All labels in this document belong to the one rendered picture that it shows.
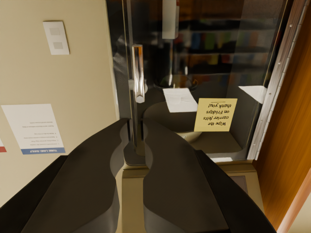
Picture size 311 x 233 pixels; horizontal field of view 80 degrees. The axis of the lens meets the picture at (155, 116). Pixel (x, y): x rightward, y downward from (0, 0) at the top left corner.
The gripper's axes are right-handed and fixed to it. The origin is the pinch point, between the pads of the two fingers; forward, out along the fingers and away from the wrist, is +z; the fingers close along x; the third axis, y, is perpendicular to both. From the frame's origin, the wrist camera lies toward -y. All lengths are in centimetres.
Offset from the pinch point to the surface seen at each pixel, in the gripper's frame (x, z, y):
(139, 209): -1.7, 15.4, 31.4
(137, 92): -0.7, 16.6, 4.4
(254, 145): 24.8, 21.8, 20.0
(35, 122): -50, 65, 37
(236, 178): 21.1, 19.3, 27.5
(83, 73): -25, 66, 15
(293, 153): 31.4, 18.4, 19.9
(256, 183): 25.7, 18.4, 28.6
